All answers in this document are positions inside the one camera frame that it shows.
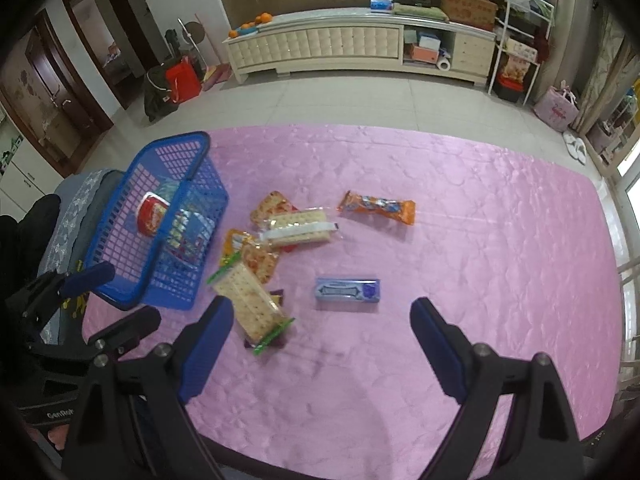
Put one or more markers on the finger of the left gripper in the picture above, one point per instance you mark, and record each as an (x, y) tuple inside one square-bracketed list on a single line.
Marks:
[(52, 288), (124, 335)]

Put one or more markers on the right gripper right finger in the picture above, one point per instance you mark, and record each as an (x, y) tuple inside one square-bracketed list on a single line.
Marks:
[(446, 348)]

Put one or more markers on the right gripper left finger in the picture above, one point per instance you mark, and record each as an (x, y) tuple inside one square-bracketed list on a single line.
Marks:
[(198, 346)]

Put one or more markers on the long cracker pack green ends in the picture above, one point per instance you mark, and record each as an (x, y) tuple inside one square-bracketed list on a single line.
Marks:
[(235, 282)]

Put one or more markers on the purple yellow cracker bag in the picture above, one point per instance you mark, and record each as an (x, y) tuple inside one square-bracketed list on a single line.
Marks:
[(264, 321)]

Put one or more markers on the blue gum box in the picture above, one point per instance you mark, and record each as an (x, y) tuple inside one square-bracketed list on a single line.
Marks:
[(363, 290)]

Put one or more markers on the large clear blue-striped bag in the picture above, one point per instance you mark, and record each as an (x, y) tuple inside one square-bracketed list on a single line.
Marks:
[(191, 228)]

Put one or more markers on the orange snack bar wrapper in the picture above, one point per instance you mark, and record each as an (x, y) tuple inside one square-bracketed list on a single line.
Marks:
[(403, 211)]

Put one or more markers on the clear cracker pack white strip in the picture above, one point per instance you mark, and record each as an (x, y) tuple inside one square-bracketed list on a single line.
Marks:
[(292, 228)]

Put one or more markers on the red beef snack pouch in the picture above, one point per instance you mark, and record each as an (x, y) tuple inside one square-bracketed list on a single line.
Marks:
[(150, 214)]

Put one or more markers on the blue plastic basket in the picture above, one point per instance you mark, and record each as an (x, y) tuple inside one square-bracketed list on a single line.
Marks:
[(145, 272)]

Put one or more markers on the yellow orange snack packet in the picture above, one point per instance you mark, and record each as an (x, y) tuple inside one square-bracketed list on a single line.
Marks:
[(257, 257)]

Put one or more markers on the red orange snack packet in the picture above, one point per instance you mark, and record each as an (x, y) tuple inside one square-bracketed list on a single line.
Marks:
[(274, 203)]

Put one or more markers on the pink quilted table cover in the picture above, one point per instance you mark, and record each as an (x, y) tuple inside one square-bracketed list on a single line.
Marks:
[(512, 249)]

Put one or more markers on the black bag on floor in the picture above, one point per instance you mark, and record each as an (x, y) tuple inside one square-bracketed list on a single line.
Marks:
[(157, 100)]

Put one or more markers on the white slippers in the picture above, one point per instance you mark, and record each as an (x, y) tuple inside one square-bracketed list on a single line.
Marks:
[(575, 147)]

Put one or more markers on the red gift bag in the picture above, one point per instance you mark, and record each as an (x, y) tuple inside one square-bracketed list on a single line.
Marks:
[(183, 81)]

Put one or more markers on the pink bag on floor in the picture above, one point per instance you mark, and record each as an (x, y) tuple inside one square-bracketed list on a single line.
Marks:
[(557, 108)]

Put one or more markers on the oranges on blue plate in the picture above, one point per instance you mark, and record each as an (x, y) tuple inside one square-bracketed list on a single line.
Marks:
[(251, 26)]

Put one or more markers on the patterned curtain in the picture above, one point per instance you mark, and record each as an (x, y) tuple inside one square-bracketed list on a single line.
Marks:
[(617, 57)]

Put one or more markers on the cream TV cabinet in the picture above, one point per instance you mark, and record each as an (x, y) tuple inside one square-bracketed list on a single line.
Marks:
[(360, 39)]

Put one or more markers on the white metal shelf rack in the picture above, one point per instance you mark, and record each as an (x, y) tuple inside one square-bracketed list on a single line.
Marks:
[(522, 32)]

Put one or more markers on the folded green cloth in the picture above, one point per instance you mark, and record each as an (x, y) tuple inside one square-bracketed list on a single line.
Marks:
[(428, 12)]

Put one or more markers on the cardboard box on cabinet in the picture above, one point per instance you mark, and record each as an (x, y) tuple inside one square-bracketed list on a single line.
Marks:
[(476, 13)]

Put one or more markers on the blue tissue box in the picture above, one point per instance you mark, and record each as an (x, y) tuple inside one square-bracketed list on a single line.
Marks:
[(385, 6)]

